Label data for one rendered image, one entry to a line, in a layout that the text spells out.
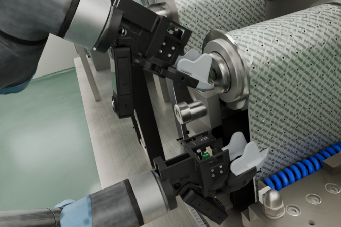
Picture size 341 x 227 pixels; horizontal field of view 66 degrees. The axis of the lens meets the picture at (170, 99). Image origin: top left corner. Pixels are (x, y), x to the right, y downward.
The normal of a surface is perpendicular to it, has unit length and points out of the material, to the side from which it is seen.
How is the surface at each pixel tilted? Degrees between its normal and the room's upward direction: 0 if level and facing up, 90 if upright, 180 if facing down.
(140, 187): 18
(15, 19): 106
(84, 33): 112
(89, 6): 68
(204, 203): 90
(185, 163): 90
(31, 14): 118
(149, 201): 61
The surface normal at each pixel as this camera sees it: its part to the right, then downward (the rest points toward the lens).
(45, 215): 0.57, -0.81
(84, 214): -0.04, -0.61
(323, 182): -0.19, -0.89
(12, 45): 0.25, 0.71
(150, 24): 0.37, 0.33
